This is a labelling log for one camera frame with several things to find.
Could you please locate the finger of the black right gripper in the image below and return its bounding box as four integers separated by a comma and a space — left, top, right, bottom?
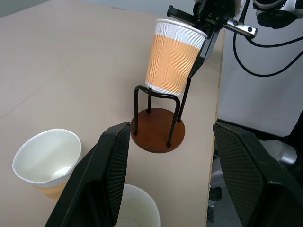
188, 27, 221, 79

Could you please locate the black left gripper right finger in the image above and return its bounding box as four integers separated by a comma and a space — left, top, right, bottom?
212, 122, 303, 227

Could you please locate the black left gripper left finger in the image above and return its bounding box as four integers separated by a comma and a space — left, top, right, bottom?
45, 122, 131, 227

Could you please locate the wire cup holder wooden base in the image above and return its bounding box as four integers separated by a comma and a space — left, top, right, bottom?
130, 77, 192, 154

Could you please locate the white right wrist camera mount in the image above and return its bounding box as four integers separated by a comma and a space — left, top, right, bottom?
252, 0, 303, 14

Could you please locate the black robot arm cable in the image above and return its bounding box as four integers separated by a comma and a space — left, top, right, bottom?
245, 35, 303, 47
232, 0, 303, 77

